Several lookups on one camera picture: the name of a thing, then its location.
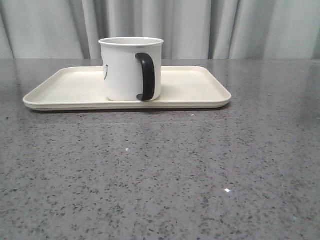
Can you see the white smiley mug black handle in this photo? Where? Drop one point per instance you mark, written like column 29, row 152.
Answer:
column 132, row 68

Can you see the cream rectangular plastic tray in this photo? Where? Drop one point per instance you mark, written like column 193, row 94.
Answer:
column 82, row 88

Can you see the grey pleated curtain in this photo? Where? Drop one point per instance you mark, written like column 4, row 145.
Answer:
column 190, row 29

